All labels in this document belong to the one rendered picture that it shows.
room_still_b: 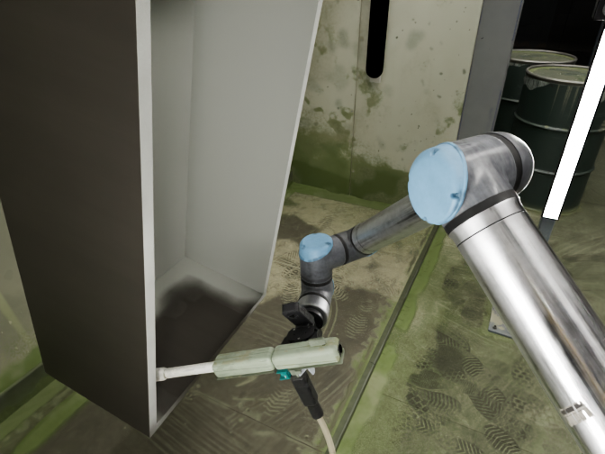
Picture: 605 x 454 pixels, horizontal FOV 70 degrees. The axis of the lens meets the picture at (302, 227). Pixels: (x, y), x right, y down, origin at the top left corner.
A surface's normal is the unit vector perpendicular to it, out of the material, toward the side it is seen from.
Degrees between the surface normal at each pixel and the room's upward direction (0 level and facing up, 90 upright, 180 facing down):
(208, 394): 0
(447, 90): 90
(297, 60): 90
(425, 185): 86
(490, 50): 90
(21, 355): 57
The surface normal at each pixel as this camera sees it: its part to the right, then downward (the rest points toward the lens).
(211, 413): 0.00, -0.86
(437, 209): -0.91, 0.15
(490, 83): -0.45, 0.46
